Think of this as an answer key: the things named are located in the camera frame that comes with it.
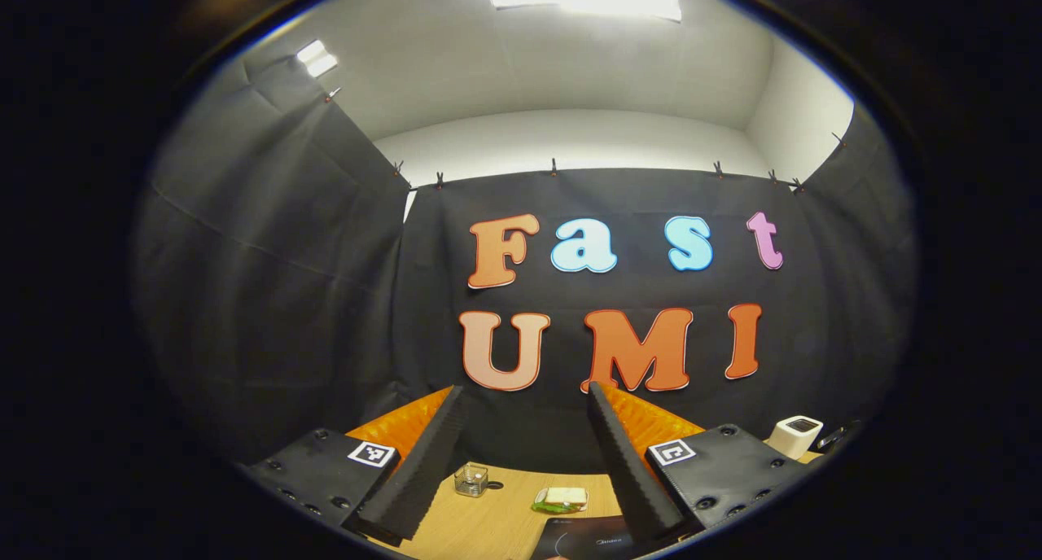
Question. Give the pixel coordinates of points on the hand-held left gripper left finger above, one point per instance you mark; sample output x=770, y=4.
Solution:
x=423, y=462

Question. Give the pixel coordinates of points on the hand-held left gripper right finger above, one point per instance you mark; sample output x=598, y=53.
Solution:
x=627, y=470

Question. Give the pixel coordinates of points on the black induction cooktop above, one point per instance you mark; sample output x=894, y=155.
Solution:
x=582, y=540

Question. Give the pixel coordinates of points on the sandwich with lettuce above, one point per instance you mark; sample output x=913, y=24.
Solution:
x=563, y=499

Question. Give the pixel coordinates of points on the white toaster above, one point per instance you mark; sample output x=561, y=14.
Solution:
x=794, y=438

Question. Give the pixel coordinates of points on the row of black cloth clips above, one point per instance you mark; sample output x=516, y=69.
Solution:
x=553, y=168

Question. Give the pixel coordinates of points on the small ceiling light panel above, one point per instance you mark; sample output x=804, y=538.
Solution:
x=316, y=58

